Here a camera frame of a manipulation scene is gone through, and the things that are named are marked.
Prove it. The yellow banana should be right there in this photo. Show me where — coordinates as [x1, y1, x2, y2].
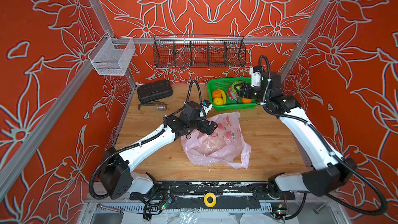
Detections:
[218, 89, 227, 105]

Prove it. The yellow tape roll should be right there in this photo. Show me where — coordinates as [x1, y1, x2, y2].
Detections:
[204, 192, 217, 208]

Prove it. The metal bolt on frame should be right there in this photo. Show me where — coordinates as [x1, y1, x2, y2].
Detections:
[313, 203, 326, 215]

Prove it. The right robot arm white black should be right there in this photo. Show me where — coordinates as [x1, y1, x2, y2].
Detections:
[233, 72, 388, 216]

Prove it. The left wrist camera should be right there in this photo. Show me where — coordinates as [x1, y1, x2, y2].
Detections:
[202, 99, 212, 112]

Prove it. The yellow mandarin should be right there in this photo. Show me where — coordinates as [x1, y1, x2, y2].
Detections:
[212, 97, 224, 106]

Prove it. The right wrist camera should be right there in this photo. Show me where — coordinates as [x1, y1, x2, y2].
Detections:
[249, 66, 262, 87]

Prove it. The black plastic case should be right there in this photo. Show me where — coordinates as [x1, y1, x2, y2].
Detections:
[137, 80, 173, 104]

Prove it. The pink dragon fruit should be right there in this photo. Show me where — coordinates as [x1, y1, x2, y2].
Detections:
[227, 86, 239, 104]

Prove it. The clear plastic wall bin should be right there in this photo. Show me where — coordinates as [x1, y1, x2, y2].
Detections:
[88, 32, 136, 76]

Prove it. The metal clamp fitting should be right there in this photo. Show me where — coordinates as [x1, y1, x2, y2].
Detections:
[137, 101, 167, 111]

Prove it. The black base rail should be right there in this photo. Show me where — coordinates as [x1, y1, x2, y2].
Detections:
[143, 181, 296, 214]

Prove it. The orange mandarin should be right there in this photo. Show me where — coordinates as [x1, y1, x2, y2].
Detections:
[241, 98, 252, 104]
[211, 90, 222, 99]

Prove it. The green fruit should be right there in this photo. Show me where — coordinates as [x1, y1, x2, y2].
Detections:
[231, 81, 245, 94]

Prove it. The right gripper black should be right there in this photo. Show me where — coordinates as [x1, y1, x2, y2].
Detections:
[237, 81, 274, 105]

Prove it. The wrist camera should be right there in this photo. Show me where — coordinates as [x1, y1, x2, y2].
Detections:
[249, 66, 262, 87]
[202, 99, 212, 112]

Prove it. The metal wrench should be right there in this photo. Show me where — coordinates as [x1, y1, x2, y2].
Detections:
[96, 203, 124, 215]

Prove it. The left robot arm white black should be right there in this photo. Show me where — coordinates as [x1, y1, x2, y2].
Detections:
[89, 100, 218, 200]

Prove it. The green plastic basket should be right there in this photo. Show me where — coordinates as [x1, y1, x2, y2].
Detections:
[207, 77, 257, 111]

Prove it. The black wire wall basket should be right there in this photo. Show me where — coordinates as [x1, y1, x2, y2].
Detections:
[153, 34, 247, 68]

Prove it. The pink plastic bag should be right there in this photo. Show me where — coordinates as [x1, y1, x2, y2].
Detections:
[181, 112, 251, 169]

